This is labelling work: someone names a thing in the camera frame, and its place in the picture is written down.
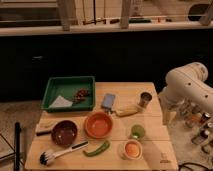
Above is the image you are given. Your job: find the blue sponge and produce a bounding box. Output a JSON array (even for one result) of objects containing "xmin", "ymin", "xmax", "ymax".
[{"xmin": 101, "ymin": 93, "xmax": 115, "ymax": 109}]

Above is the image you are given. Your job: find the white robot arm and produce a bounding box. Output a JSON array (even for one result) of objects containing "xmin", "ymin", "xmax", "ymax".
[{"xmin": 158, "ymin": 62, "xmax": 213, "ymax": 125}]

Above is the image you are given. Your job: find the orange bowl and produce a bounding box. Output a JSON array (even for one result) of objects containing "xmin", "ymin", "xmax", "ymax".
[{"xmin": 84, "ymin": 112, "xmax": 113, "ymax": 139}]

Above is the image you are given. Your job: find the purple bowl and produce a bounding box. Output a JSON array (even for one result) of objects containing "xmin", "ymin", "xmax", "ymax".
[{"xmin": 51, "ymin": 120, "xmax": 78, "ymax": 148}]

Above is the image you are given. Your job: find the dark red grape bunch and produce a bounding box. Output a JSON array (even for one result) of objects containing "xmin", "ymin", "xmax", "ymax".
[{"xmin": 73, "ymin": 89, "xmax": 89, "ymax": 103}]

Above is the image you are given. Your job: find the green plastic tray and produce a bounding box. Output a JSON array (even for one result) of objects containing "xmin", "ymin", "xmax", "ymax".
[{"xmin": 42, "ymin": 76, "xmax": 95, "ymax": 113}]

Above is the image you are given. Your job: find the white folded cloth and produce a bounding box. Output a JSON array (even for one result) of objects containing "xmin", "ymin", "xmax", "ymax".
[{"xmin": 49, "ymin": 95, "xmax": 73, "ymax": 108}]

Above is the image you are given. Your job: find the green measuring cup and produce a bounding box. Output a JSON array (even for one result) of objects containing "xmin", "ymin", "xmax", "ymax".
[{"xmin": 129, "ymin": 124, "xmax": 146, "ymax": 140}]

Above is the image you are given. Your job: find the green chili pepper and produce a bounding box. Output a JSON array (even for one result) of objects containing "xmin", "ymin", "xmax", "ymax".
[{"xmin": 83, "ymin": 140, "xmax": 110, "ymax": 157}]

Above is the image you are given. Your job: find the white cup orange inside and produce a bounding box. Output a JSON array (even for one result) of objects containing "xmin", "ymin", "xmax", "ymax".
[{"xmin": 121, "ymin": 139, "xmax": 142, "ymax": 160}]

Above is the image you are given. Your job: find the white dish brush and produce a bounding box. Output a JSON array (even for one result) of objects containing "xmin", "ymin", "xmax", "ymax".
[{"xmin": 39, "ymin": 141, "xmax": 89, "ymax": 166}]

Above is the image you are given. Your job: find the spice bottle rack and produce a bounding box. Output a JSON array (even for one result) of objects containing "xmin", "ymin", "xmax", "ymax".
[{"xmin": 185, "ymin": 105, "xmax": 213, "ymax": 154}]

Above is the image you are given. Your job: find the black metal stand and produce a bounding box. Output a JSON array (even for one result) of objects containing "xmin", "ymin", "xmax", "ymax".
[{"xmin": 0, "ymin": 122, "xmax": 23, "ymax": 171}]

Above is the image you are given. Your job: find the black handled knife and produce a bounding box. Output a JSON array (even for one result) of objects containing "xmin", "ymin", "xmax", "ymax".
[{"xmin": 35, "ymin": 121, "xmax": 56, "ymax": 136}]

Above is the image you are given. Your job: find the black cable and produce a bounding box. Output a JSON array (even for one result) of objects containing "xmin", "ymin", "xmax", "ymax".
[{"xmin": 178, "ymin": 161, "xmax": 213, "ymax": 171}]

